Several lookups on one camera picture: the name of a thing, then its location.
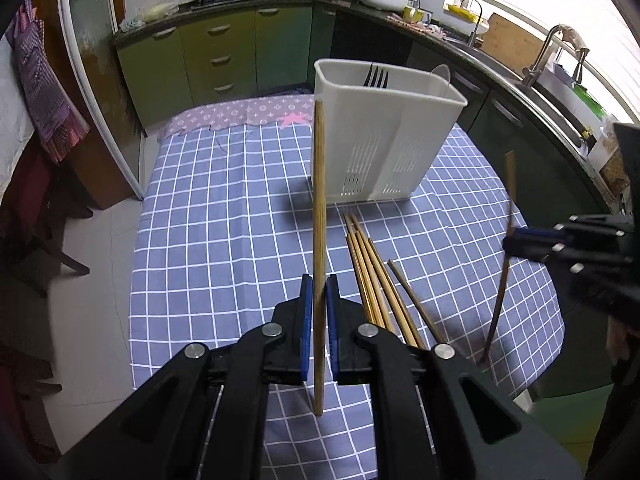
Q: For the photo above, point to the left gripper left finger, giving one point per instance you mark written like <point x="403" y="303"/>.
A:
<point x="304" y="310"/>

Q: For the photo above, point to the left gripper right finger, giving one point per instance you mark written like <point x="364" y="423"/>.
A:
<point x="333" y="301"/>

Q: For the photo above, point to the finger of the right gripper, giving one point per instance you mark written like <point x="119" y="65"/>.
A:
<point x="540" y="235"/>
<point x="532" y="250"/>

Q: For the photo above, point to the green kitchen cabinets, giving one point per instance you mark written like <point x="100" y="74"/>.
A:
<point x="257" y="47"/>

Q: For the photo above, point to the steel kitchen faucet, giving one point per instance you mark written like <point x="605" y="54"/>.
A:
<point x="568" y="35"/>

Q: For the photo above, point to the blue checkered tablecloth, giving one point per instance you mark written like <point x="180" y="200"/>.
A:
<point x="225" y="235"/>

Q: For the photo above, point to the dark wooden chopstick on table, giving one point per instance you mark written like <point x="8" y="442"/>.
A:
<point x="417" y="303"/>

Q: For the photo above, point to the white plastic utensil holder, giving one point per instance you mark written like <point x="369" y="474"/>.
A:
<point x="381" y="142"/>

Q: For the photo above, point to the white spoon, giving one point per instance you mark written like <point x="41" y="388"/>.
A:
<point x="442" y="73"/>

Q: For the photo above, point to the wooden cutting board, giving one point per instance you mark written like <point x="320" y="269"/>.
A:
<point x="509" y="44"/>

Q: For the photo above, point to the black fork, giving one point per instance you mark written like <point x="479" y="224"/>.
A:
<point x="377" y="77"/>

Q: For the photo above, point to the purple checkered cloth hanging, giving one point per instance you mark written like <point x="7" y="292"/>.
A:
<point x="56" y="119"/>

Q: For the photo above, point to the white cloth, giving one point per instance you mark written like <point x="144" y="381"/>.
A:
<point x="16" y="127"/>

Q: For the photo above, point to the glass sliding door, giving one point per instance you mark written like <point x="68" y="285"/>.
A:
<point x="88" y="29"/>

